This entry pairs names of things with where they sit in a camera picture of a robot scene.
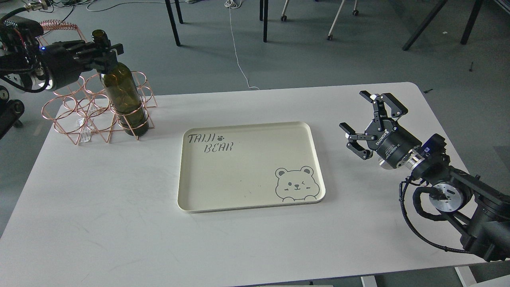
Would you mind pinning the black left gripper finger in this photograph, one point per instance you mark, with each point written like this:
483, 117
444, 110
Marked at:
92, 49
104, 63

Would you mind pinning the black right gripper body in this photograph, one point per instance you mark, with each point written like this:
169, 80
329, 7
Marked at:
392, 142

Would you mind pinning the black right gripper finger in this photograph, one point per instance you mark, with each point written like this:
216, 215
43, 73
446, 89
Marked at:
371, 135
387, 110

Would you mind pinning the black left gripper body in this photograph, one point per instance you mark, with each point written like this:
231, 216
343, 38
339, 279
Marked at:
63, 63

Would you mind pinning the silver metal jigger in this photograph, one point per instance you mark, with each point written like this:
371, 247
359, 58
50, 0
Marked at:
384, 164

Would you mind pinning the dark green wine bottle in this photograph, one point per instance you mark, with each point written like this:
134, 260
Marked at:
122, 94

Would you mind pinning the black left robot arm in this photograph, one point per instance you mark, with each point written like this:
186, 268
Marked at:
31, 67

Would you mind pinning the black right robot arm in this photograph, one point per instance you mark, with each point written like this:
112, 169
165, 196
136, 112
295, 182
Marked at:
477, 211

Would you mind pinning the cream bear tray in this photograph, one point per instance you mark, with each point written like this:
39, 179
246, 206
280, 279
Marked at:
249, 166

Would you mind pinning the white chair base with casters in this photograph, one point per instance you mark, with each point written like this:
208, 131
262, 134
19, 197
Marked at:
325, 19

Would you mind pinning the copper wire bottle rack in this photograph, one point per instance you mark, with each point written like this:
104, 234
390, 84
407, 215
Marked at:
82, 109

